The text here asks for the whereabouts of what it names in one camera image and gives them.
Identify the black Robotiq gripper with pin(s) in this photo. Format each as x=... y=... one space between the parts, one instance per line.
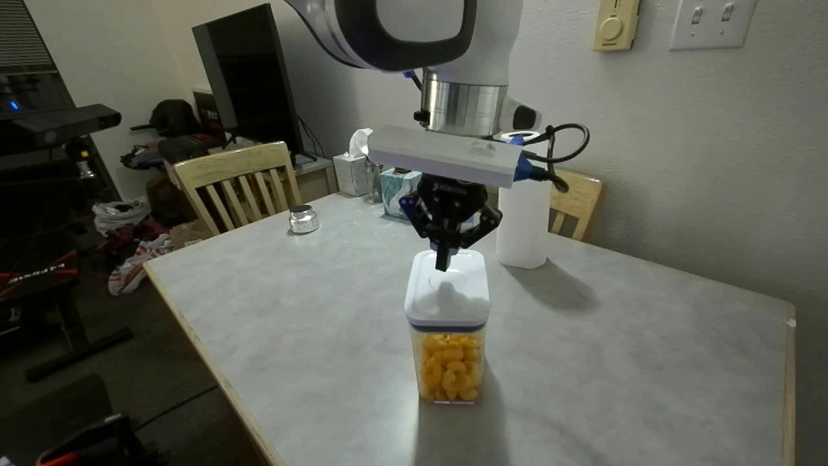
x=449 y=203

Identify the black red bag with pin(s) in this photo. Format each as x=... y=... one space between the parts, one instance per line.
x=92 y=445

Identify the light wooden chair backrest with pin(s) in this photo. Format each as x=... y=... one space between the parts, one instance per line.
x=576 y=203

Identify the red white cloth pile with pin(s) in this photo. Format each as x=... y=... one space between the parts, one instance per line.
x=133 y=259

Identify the teal tissue box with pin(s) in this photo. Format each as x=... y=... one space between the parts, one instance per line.
x=392 y=191

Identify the slatted light wooden chair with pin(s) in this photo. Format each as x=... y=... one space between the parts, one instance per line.
x=246 y=186

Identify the beige wall thermostat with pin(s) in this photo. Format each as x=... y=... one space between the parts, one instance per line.
x=616 y=25

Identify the white light switch plate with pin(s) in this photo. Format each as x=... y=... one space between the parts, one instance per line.
x=712 y=23

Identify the black sensor bar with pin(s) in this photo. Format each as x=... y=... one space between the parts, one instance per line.
x=65 y=124

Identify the white tissue box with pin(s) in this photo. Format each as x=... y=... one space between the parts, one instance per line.
x=353 y=169

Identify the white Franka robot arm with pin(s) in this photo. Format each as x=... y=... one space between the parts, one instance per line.
x=404 y=36

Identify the small glass jar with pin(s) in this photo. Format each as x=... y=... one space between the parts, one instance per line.
x=304 y=221

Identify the black monitor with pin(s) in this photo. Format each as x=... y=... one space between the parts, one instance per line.
x=246 y=80

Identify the white paper towel roll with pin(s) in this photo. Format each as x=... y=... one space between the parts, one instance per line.
x=522 y=230

